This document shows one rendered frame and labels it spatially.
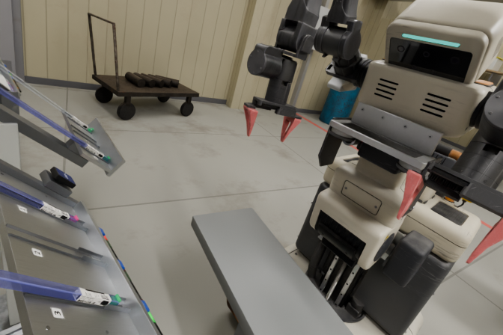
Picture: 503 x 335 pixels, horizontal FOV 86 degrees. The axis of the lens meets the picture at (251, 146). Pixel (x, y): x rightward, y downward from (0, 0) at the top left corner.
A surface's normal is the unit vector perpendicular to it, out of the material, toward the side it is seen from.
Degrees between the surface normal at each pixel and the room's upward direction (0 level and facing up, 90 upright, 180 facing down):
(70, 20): 90
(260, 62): 86
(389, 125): 90
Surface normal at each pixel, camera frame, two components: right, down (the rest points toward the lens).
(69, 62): 0.49, 0.45
